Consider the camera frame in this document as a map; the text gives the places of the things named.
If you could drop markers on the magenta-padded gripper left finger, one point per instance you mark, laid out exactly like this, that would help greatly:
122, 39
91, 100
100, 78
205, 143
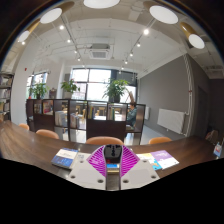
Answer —
85, 173

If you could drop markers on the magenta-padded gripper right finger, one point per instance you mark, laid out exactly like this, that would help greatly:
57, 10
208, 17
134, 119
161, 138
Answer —
140, 173

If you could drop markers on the black charger with red button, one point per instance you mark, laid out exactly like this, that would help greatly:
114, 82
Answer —
113, 152

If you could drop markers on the cyan illustrated book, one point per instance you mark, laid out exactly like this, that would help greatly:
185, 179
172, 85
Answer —
150, 160

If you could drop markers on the white thin book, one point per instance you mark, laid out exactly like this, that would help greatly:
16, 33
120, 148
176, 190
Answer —
83, 156

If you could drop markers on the large tan book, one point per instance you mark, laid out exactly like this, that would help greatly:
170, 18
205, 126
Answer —
112, 170

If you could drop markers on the blue and white book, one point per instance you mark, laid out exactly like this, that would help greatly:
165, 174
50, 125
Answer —
112, 165

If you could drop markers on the purple book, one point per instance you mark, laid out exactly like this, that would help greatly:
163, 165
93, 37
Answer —
165, 159

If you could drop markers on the orange chair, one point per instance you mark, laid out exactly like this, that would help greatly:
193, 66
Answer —
100, 140
24, 126
47, 133
160, 140

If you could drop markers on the low dark shelf unit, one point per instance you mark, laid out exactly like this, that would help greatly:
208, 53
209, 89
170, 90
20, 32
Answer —
105, 128

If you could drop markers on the person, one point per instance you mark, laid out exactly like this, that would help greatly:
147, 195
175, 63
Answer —
131, 116

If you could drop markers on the blue table sign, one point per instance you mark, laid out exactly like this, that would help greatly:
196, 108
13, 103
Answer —
218, 149

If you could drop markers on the large green potted plant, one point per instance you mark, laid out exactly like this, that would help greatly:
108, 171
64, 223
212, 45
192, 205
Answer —
115, 88

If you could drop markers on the ceiling air conditioner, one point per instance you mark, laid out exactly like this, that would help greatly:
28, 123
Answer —
100, 51

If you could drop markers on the ceiling spotlights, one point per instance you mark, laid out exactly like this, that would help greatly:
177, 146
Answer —
146, 31

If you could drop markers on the round ceiling lamps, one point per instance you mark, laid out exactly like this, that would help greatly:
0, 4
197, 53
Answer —
163, 14

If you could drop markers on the small white wall radiator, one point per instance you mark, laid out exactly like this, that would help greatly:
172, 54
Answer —
147, 112

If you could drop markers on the tall wall bookshelf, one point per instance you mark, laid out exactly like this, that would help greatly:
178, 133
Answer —
5, 96

